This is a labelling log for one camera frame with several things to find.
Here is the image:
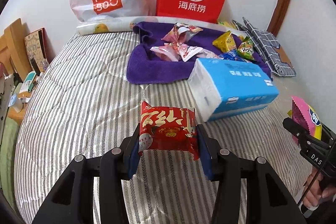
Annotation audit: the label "yellow snack packet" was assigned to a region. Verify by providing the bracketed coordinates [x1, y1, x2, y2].
[213, 31, 236, 53]

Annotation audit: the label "blue tissue pack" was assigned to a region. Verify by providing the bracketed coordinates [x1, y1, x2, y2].
[187, 58, 279, 122]

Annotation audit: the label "person's right hand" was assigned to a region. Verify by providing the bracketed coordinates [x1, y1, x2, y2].
[303, 174, 335, 209]

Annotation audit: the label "panda mushroom snack bag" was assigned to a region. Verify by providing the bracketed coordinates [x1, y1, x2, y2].
[162, 23, 203, 43]

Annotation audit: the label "blue snack packet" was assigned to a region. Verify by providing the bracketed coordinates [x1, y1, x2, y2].
[218, 50, 245, 62]

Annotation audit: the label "pink peach pastry packet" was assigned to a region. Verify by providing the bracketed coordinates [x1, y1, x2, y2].
[150, 46, 181, 62]

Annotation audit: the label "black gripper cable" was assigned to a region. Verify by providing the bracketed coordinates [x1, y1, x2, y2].
[296, 139, 336, 206]

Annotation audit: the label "pink bear snack packet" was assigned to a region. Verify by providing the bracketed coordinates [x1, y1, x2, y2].
[164, 43, 203, 62]

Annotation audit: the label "yellow chips bag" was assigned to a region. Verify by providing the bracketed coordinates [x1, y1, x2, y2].
[217, 20, 238, 30]

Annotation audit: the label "green snack packet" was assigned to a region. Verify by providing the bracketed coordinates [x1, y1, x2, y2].
[237, 36, 254, 61]

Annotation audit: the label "light pink candy packet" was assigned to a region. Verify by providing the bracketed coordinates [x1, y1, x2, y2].
[197, 49, 219, 59]

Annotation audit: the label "cluttered bedside table items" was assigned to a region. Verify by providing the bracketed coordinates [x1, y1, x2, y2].
[7, 71, 45, 126]

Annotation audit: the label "grey checked star cloth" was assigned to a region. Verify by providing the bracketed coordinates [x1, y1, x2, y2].
[232, 18, 297, 77]

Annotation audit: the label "brown patterned book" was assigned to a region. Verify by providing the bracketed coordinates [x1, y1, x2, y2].
[24, 28, 49, 72]

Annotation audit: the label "pink yellow snack bag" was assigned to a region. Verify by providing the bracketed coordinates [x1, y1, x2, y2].
[287, 96, 322, 140]

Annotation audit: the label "wooden headboard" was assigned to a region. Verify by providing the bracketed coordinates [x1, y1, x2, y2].
[1, 18, 32, 80]

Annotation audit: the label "striped quilted bedspread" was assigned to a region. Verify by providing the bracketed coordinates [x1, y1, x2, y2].
[14, 32, 311, 223]

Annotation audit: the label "red gold snack packet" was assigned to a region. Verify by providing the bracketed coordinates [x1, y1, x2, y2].
[138, 101, 199, 160]

